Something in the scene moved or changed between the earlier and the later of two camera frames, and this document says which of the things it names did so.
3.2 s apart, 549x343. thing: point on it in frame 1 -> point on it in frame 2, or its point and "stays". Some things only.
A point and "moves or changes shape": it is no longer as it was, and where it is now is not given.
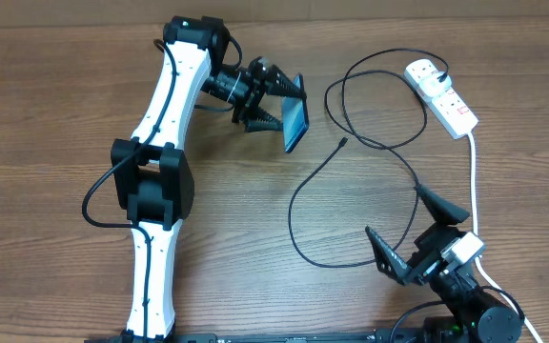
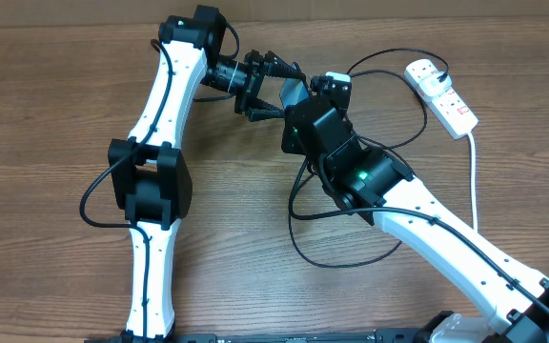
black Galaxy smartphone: x=295 y=117 moves or changes shape
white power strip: x=453 y=114 stays
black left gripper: x=248 y=109 -> x=273 y=66
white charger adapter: x=432 y=86 stays
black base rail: x=301 y=336 stays
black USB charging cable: x=361 y=136 -> x=298 y=248
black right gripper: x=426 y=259 -> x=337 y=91
